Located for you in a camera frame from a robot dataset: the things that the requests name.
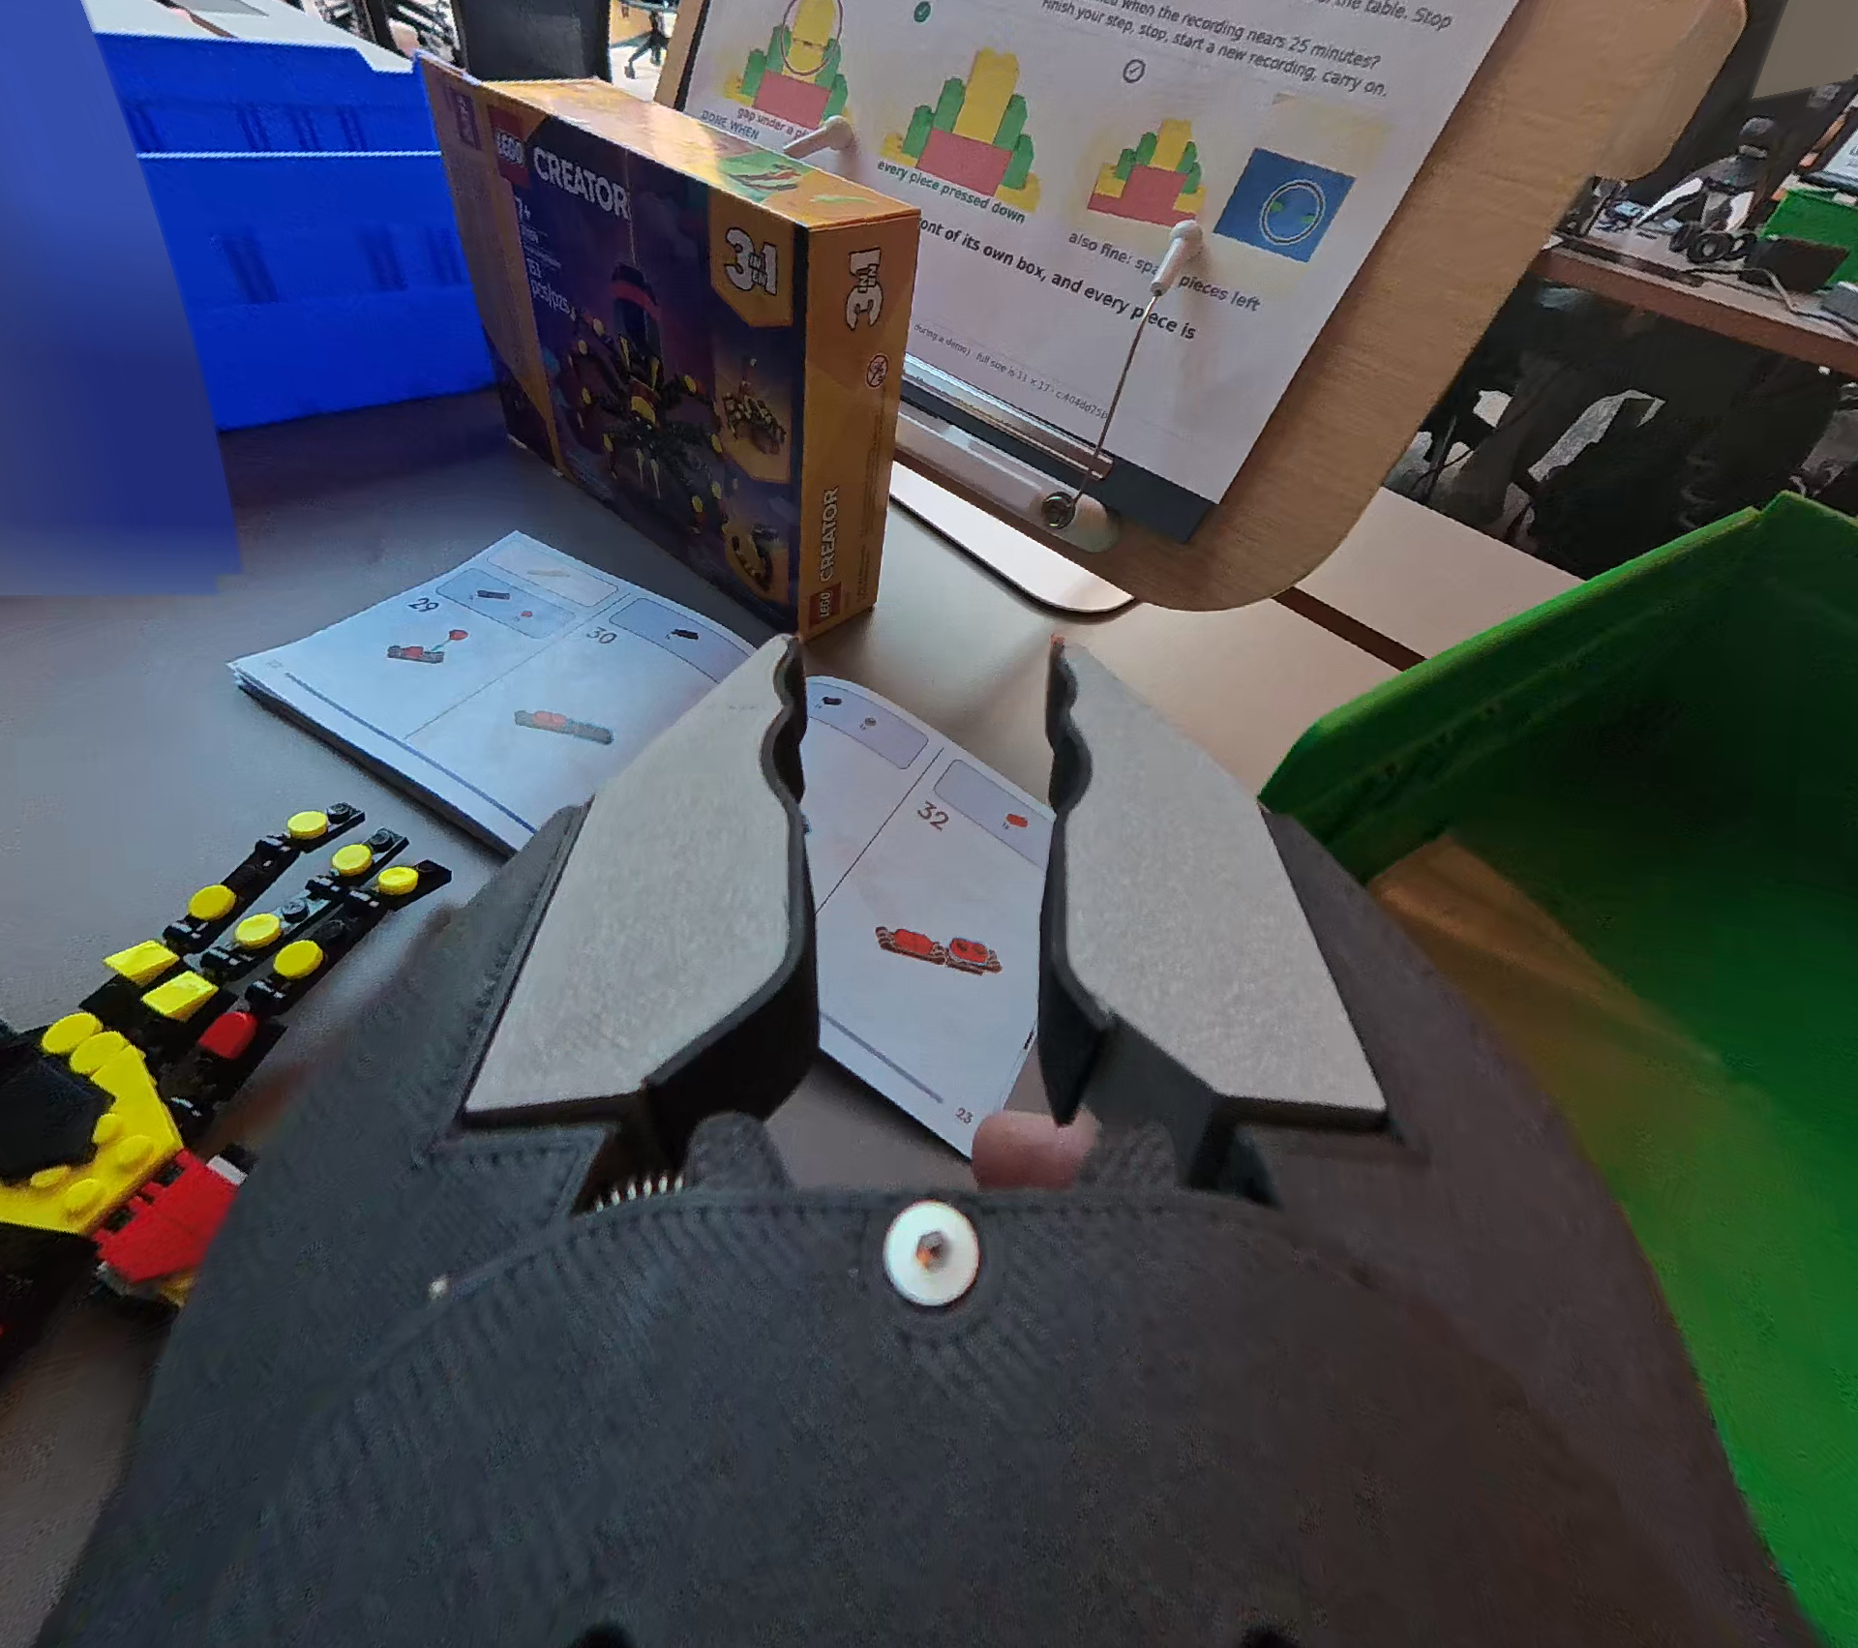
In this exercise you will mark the wooden side table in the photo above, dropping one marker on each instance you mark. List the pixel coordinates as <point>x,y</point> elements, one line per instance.
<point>1697,299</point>

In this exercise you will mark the printed instruction sheet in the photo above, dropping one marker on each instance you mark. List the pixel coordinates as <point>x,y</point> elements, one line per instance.
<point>1161,9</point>

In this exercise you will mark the wooden sheet stand board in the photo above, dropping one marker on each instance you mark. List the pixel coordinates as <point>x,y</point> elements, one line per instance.
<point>1451,371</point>

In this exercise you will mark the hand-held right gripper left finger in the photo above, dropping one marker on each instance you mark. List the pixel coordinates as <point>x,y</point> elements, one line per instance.
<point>638,953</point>

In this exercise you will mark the black yellow lego model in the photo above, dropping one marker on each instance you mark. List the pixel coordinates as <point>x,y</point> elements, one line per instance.
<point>87,1098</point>

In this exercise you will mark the lego instruction booklet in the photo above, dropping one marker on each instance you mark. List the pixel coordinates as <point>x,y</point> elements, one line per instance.
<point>507,692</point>

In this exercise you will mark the lego set cardboard box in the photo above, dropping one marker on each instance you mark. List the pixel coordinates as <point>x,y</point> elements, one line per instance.
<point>638,342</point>

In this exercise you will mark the white stand base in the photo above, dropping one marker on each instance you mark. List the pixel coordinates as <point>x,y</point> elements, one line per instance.
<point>1016,560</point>

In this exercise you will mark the blue plastic bin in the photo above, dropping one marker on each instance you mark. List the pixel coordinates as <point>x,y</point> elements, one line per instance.
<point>290,255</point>

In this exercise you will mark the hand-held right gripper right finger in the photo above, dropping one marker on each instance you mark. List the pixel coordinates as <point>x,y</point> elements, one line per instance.
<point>1204,953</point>

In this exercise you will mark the person's right hand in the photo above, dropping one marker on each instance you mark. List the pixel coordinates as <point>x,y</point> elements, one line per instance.
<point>1033,1152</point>

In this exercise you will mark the large green plastic bin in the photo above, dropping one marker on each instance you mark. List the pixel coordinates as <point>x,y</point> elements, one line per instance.
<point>1668,808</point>

